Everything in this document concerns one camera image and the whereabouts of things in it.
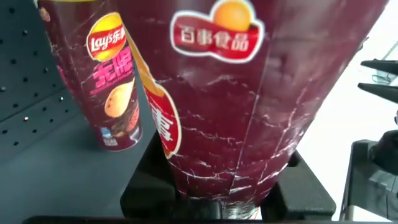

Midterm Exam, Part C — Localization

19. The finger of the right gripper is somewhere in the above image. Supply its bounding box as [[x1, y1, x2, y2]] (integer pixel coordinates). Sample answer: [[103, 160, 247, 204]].
[[360, 58, 398, 76], [357, 82, 398, 105]]

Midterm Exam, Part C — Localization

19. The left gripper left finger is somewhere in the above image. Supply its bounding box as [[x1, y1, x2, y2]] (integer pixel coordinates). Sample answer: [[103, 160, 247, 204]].
[[120, 131, 189, 219]]

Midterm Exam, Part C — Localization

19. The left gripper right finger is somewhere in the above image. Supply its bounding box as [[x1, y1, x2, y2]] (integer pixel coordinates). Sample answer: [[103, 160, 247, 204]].
[[260, 150, 337, 222]]

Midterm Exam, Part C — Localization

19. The dark red chip can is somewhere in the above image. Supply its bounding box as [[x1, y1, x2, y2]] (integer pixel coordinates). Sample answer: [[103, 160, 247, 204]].
[[115, 0, 390, 219], [36, 0, 144, 152]]

